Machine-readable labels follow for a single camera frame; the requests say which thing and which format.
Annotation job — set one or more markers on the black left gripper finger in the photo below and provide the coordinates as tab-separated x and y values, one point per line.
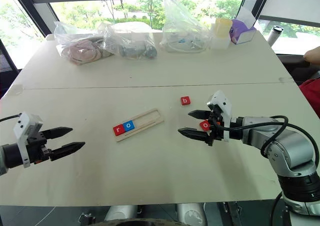
68	148
58	132

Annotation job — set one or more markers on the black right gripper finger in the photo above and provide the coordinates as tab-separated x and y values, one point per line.
201	114
195	134

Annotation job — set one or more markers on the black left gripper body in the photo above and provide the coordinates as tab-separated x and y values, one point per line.
37	145

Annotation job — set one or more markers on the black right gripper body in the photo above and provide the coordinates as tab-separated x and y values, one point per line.
215	133

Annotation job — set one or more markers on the red letter tile o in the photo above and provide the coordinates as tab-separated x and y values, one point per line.
205	125

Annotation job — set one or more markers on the red letter tile b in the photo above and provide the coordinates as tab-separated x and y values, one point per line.
185	101

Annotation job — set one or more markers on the wooden letter tray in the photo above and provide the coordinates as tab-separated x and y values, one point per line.
147	122

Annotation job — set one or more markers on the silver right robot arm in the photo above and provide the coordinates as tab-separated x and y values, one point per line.
287	150

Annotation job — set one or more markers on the bystander bare forearm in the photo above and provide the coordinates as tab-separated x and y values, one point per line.
313	56

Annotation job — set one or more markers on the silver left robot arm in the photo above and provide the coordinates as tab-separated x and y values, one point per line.
10	155

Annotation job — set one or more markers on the red letter tile r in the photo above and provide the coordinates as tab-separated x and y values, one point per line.
118	130

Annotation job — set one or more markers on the blue letter tile o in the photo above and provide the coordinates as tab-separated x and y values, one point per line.
128	126

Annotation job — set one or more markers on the white rounded robot leg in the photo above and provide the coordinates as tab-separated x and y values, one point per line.
121	212
191	214

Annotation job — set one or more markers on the translucent plastic container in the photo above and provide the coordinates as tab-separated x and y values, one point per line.
220	43

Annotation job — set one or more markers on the plastic bag with pink items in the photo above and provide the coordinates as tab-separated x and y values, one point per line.
80	48

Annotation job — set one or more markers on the yellow plastic cup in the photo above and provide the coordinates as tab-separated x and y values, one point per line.
223	26

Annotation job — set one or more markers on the black mesh chair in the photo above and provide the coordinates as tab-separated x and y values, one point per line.
6	58

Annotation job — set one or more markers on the purple tissue box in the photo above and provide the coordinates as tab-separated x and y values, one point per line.
243	34

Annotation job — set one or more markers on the plastic bag with grey items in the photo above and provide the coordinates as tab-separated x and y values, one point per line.
132	43

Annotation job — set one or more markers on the bystander red shirt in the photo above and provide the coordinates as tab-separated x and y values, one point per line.
312	95

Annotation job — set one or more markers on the silver bottle with black cap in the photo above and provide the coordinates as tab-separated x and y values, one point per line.
274	35

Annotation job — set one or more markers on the dark chair beside bystander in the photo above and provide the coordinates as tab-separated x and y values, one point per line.
300	65

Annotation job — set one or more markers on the white tissue sheet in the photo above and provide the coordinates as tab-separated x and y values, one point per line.
246	14

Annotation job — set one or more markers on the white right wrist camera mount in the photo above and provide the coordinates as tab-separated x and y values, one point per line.
222	103

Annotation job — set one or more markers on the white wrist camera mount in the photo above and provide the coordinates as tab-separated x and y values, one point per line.
22	125
222	103

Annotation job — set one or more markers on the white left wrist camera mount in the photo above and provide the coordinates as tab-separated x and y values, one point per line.
22	125

